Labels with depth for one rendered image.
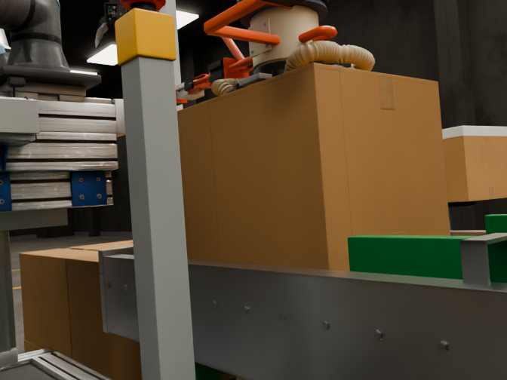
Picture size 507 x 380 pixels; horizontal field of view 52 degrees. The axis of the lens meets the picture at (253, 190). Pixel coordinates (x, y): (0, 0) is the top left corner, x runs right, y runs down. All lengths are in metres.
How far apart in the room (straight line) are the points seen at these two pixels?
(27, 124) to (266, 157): 0.50
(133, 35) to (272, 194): 0.42
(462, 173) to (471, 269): 2.32
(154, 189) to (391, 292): 0.36
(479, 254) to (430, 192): 0.56
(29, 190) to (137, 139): 0.58
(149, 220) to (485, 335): 0.46
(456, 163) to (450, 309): 2.36
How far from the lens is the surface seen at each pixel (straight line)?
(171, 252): 0.78
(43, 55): 1.34
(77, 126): 1.33
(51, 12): 1.40
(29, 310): 2.58
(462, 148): 2.96
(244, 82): 1.25
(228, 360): 0.97
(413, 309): 0.67
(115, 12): 1.94
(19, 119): 1.17
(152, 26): 0.82
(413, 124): 1.17
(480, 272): 0.65
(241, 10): 1.05
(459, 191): 2.97
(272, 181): 1.03
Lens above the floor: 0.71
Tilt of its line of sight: 1 degrees up
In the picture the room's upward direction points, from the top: 4 degrees counter-clockwise
